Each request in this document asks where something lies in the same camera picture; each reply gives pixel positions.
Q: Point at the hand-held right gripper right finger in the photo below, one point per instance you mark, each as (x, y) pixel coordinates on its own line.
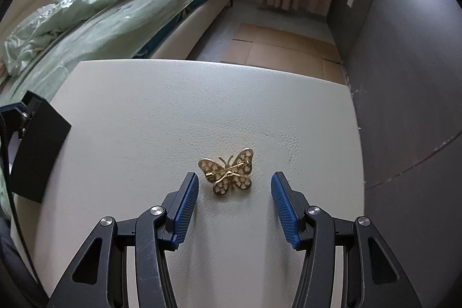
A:
(285, 210)

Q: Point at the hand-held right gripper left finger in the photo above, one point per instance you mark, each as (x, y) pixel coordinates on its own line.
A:
(186, 207)

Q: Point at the gold butterfly brooch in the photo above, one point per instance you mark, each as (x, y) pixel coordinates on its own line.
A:
(225, 172)

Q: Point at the black jewelry box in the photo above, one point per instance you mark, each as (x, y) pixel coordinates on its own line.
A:
(39, 145)

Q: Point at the flattened cardboard sheets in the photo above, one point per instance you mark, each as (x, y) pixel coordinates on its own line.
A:
(281, 48)

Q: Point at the cream bed base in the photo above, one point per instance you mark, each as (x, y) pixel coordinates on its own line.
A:
(202, 26)

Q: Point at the bed with green blanket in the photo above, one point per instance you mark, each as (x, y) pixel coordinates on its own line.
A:
(119, 33)

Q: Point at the white wall plate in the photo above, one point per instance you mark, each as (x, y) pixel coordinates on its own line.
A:
(350, 0)

